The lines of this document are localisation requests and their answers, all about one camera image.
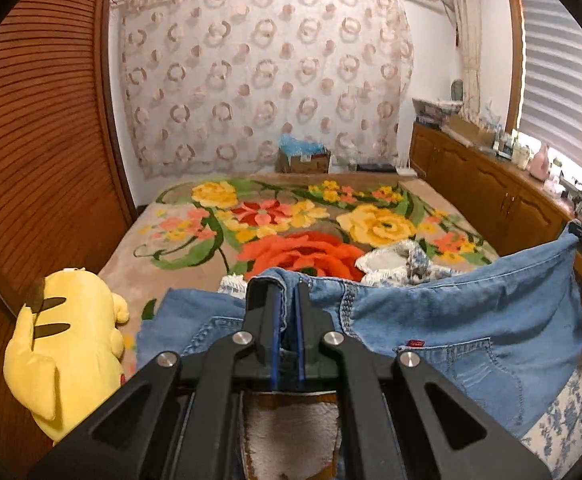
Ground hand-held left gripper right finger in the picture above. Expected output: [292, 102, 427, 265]
[293, 281, 554, 480]

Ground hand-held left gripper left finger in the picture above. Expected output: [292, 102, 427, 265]
[27, 278, 285, 480]

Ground blue denim pants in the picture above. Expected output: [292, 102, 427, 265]
[136, 232, 582, 441]

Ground pink figurine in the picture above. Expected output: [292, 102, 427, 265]
[530, 144, 552, 181]

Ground floral flower-pattern blanket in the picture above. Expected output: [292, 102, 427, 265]
[98, 175, 502, 381]

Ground wooden cabinet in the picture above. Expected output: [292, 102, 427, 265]
[410, 122, 582, 311]

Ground striped window blind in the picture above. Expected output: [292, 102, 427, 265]
[513, 0, 582, 181]

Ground open long cardboard box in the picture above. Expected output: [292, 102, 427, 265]
[443, 112, 496, 148]

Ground white blue floral quilt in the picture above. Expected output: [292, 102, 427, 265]
[218, 240, 582, 480]

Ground blue plastic bag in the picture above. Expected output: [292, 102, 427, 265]
[278, 135, 329, 157]

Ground stack of flat boxes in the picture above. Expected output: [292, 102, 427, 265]
[413, 97, 466, 126]

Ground yellow plush toy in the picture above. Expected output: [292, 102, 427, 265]
[4, 267, 131, 446]

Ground beige window curtain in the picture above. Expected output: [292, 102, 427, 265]
[446, 0, 484, 116]

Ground wooden louvered door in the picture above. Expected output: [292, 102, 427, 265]
[0, 0, 137, 461]

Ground ring-patterned wall curtain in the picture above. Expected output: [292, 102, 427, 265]
[114, 0, 414, 181]

